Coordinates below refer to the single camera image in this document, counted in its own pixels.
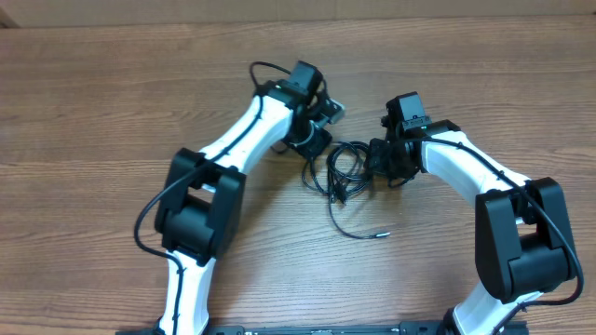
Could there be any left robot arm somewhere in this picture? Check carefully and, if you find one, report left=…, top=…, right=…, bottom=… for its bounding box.
left=152, top=60, right=343, bottom=334

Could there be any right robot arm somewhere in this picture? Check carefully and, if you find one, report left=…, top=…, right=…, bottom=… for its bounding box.
left=366, top=92, right=585, bottom=334

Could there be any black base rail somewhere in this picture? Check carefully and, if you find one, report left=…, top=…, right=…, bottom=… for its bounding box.
left=115, top=319, right=530, bottom=335

